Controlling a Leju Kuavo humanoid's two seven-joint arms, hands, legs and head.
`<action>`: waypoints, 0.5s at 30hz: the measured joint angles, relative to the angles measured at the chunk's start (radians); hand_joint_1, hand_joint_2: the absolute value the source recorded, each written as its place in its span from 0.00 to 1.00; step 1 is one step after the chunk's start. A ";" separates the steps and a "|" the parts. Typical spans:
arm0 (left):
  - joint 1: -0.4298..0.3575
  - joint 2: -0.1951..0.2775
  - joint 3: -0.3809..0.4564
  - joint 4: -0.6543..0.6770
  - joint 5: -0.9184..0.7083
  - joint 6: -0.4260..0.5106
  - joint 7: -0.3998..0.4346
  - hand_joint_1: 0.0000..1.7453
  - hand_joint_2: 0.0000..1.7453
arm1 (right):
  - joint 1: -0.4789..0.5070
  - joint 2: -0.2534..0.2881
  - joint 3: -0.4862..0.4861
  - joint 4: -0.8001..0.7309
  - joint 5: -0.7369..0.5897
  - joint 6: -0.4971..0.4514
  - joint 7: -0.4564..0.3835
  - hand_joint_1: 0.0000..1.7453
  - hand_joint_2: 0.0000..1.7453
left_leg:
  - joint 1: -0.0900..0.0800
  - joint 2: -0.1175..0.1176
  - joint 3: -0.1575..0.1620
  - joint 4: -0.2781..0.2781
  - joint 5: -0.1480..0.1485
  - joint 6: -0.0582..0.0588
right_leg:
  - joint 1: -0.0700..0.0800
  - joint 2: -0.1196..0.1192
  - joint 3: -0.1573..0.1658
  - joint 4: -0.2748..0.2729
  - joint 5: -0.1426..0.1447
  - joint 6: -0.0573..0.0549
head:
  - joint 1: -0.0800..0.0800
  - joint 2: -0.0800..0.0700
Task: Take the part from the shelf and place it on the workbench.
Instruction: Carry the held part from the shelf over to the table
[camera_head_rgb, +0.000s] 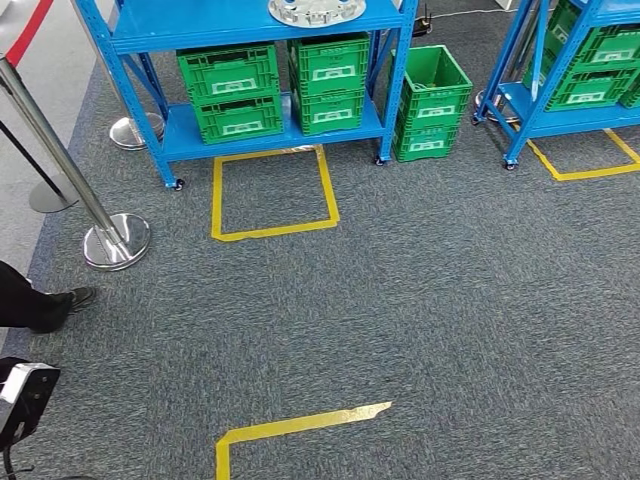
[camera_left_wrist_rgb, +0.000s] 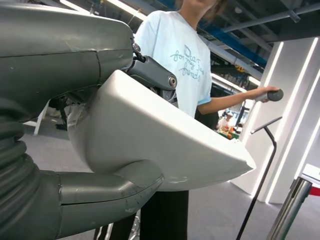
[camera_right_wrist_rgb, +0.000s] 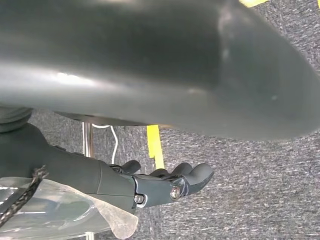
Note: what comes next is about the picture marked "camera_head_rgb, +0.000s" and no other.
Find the chrome barrier stanchion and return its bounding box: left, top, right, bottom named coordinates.
left=0, top=56, right=152, bottom=273
left=473, top=89, right=521, bottom=125
left=69, top=0, right=166, bottom=152

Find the black camera cable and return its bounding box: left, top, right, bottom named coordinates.
left=2, top=447, right=32, bottom=480

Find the person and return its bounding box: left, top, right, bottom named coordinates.
left=0, top=260, right=97, bottom=335

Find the green plastic crate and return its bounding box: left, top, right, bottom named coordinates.
left=176, top=42, right=281, bottom=107
left=545, top=0, right=640, bottom=68
left=392, top=119, right=460, bottom=164
left=620, top=72, right=640, bottom=111
left=291, top=86, right=366, bottom=137
left=192, top=92, right=285, bottom=146
left=522, top=46, right=551, bottom=91
left=391, top=44, right=473, bottom=127
left=543, top=66, right=640, bottom=113
left=287, top=33, right=371, bottom=97

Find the white floor cable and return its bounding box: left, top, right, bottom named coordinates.
left=429, top=5, right=507, bottom=21

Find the blue metal shelf rack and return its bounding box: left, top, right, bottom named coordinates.
left=72, top=0, right=420, bottom=192
left=472, top=0, right=640, bottom=172

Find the grey plastic wheel cover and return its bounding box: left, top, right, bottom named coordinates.
left=267, top=0, right=367, bottom=29

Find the yellow floor tape square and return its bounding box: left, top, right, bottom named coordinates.
left=210, top=145, right=341, bottom=243
left=509, top=122, right=640, bottom=183

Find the red barrier belt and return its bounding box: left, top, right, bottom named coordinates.
left=5, top=0, right=55, bottom=68

